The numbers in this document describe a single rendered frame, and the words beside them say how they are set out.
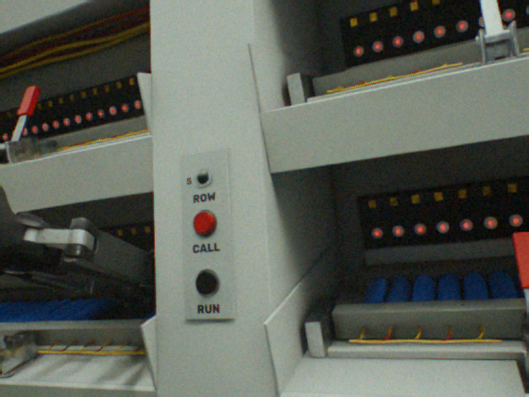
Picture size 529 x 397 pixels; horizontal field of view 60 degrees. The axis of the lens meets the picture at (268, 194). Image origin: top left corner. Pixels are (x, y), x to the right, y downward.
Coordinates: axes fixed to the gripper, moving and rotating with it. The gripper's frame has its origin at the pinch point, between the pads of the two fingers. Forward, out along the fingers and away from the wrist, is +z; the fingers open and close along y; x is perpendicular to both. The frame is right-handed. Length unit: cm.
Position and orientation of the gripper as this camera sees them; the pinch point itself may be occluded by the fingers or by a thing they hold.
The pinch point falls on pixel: (135, 283)
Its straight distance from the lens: 45.3
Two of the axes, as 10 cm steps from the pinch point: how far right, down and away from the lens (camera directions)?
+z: 3.9, 3.5, 8.5
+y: -9.2, 1.2, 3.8
